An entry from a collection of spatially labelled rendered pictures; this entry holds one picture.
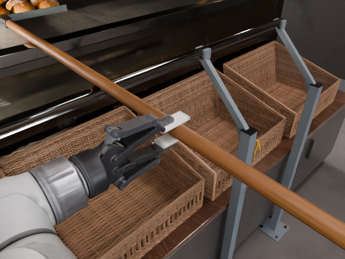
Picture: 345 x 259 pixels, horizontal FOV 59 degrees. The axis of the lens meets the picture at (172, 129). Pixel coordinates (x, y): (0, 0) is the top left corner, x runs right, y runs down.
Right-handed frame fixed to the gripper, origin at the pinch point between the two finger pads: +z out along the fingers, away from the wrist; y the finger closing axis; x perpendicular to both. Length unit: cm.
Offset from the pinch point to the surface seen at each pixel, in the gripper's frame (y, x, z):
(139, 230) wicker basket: 46.7, -15.1, -0.3
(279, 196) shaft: -0.7, 23.6, -0.6
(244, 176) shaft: -0.5, 17.6, -0.7
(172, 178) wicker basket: 56, -33, 30
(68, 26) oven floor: 1, -78, 17
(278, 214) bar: 104, -7, 87
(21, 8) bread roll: -3, -101, 9
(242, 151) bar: 32, -7, 39
